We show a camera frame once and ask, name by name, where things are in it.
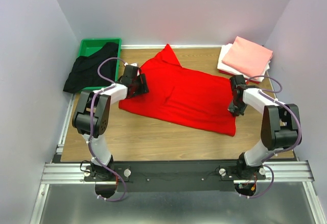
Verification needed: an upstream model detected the red t shirt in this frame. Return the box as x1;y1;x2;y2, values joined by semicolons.
119;44;236;136
218;69;260;84

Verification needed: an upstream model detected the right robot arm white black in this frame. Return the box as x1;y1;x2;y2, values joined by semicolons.
228;75;302;178

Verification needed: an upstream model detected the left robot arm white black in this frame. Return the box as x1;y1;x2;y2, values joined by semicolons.
72;63;149;181

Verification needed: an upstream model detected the red folded t shirt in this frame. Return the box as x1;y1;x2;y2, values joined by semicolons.
218;69;260;84

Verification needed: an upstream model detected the white folded t shirt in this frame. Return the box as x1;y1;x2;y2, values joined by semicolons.
217;43;271;84

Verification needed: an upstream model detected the pink folded t shirt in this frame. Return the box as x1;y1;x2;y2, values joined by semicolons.
222;36;273;78

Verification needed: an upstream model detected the black t shirt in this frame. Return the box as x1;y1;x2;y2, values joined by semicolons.
63;41;120;94

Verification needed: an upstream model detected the green plastic bin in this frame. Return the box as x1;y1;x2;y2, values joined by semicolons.
74;38;123;94

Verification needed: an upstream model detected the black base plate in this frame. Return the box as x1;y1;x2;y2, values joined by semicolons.
84;160;266;193

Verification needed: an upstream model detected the aluminium frame rail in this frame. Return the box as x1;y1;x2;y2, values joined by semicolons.
41;161;314;184

